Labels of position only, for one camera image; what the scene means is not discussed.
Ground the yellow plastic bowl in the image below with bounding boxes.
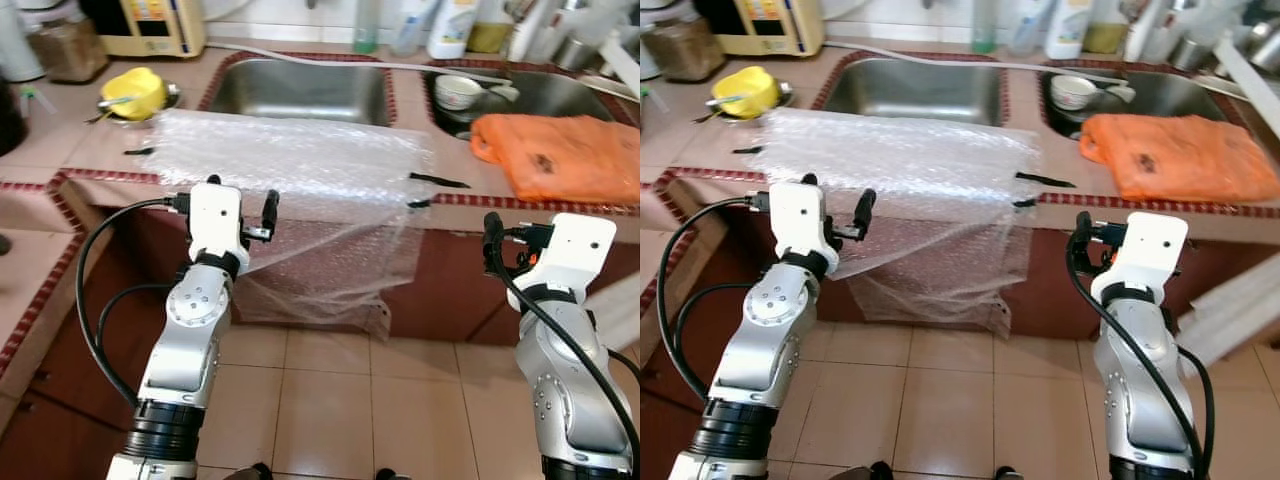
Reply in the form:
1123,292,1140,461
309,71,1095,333
100,67,168,121
712,67,781,121

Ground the clear bubble wrap sheet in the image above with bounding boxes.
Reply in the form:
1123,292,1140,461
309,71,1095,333
150,108,436,341
748,108,1041,337

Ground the small steel bowl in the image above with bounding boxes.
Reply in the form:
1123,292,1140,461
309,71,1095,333
708,85,794,124
97,85,183,124

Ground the orange plastic bag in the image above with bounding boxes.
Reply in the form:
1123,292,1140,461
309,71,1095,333
470,113,641,206
1078,113,1280,204

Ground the steel sink basin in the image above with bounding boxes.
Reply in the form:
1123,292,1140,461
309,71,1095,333
425,65,641,141
1040,65,1251,141
200,55,396,127
812,52,1009,127

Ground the white ceramic bowl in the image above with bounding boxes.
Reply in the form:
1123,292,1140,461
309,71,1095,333
1050,75,1099,111
435,75,488,111

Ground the white board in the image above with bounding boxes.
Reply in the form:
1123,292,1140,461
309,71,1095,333
1180,240,1280,366

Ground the cream water purifier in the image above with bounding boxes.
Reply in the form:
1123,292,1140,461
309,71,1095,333
695,0,826,58
80,0,206,58

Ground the glass jar with brown contents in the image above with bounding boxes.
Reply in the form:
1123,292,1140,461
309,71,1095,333
645,20,726,83
28,20,108,83

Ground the olive yellow jar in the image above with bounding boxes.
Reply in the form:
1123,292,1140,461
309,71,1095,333
1085,0,1131,53
467,0,516,53

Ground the white pipe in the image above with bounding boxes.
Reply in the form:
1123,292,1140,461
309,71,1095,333
1215,30,1280,111
600,30,641,96

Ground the white plastic bottle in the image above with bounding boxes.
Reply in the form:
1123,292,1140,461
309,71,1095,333
428,0,479,59
1045,0,1094,59

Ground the clear bottle with green liquid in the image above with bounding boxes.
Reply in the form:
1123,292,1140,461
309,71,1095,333
972,0,999,54
352,0,381,54

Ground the clear plastic bottle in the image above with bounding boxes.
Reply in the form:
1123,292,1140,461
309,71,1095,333
390,0,431,56
1008,0,1046,56

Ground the white plastic jug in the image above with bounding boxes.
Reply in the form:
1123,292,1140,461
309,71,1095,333
0,0,46,83
640,0,663,81

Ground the black kettle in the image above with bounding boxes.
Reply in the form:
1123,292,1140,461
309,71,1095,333
0,75,29,156

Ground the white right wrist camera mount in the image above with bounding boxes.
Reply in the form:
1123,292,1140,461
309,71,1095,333
535,213,617,293
1100,212,1189,301

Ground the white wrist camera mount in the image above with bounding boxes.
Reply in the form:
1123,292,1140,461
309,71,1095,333
188,183,244,263
770,183,829,273
535,213,617,293
1100,212,1189,301

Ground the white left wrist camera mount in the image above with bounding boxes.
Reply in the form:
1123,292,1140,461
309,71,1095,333
770,183,829,273
188,183,244,263

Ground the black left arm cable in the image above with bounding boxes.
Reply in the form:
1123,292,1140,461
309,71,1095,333
75,195,193,406
655,195,773,406

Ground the white hose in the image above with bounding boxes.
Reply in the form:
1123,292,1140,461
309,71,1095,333
205,42,641,101
825,42,1241,97

